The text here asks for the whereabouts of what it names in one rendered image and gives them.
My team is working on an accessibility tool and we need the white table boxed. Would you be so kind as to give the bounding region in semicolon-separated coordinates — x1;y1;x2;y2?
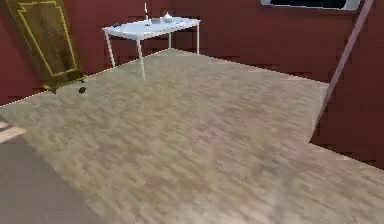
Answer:
102;16;202;81

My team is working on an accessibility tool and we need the white framed window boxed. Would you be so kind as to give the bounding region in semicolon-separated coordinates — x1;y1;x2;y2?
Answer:
260;0;362;12

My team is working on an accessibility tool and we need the olive green cabinet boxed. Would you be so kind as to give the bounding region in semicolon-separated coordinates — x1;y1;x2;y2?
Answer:
5;0;88;95

